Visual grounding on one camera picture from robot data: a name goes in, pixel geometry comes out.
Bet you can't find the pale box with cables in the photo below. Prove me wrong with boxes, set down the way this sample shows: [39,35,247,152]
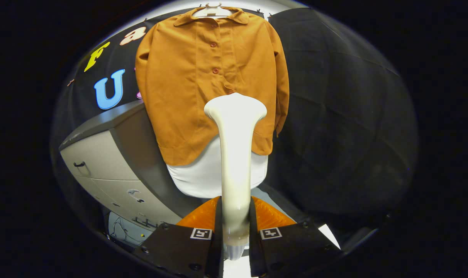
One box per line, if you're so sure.
[109,212,157,246]

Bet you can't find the orange button shirt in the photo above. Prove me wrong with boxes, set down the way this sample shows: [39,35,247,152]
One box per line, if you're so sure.
[135,7,290,166]

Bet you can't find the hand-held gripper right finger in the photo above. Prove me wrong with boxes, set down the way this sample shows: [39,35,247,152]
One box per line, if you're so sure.
[249,195,343,278]

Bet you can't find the white clothes hanger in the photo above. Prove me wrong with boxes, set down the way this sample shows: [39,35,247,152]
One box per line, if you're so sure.
[192,3,234,19]

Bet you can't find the white garment steamer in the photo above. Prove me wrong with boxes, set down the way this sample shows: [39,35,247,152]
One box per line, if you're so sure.
[204,93,268,261]

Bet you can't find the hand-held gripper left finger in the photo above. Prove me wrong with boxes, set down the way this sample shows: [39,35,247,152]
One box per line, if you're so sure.
[133,195,224,278]

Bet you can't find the grey drawer cabinet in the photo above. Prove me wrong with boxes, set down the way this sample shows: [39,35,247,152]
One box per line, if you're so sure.
[59,100,203,232]

